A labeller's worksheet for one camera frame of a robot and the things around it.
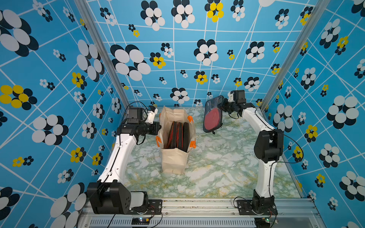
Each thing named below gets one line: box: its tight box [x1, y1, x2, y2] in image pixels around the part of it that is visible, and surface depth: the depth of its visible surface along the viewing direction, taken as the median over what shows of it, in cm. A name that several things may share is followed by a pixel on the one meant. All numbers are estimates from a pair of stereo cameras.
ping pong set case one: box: [202, 95, 224, 135], surface depth 101 cm
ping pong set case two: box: [182, 122, 190, 153], surface depth 85 cm
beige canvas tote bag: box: [155, 105, 197, 175], surface depth 85 cm
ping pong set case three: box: [176, 122, 184, 151], surface depth 85 cm
